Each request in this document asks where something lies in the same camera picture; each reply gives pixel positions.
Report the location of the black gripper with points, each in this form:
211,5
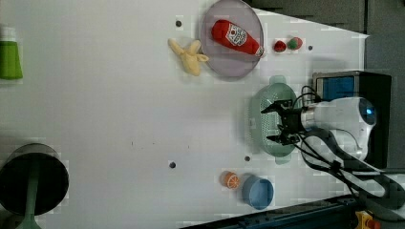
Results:
291,125

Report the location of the yellow red emergency button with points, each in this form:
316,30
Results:
366,221

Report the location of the orange slice toy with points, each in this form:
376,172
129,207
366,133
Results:
231,180

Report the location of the mint green plastic strainer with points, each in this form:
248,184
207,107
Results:
262,125

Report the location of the red green toy fruit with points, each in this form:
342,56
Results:
295,43

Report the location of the red toy strawberry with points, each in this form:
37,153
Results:
279,46

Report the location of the yellow plush banana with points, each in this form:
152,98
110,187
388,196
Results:
190,57

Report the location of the black silver toaster oven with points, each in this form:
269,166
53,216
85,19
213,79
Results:
376,88

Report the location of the mint green spatula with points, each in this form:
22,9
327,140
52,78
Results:
29,222

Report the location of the green plastic bottle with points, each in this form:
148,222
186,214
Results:
10,65

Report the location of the purple round plate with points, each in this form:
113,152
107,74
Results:
222,60

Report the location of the red plush ketchup bottle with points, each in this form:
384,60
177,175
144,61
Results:
235,38

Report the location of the black metal pot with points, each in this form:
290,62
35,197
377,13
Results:
53,181

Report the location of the blue plastic bowl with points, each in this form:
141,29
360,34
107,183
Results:
257,192

